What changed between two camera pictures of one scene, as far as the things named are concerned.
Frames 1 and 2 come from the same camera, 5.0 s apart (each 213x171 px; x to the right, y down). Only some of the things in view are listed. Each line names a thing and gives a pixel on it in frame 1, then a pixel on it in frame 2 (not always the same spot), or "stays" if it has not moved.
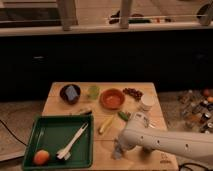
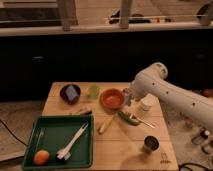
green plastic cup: [93, 92] stays
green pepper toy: [124, 115] stays
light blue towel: [117, 150] → [128, 96]
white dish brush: [66, 152] stays
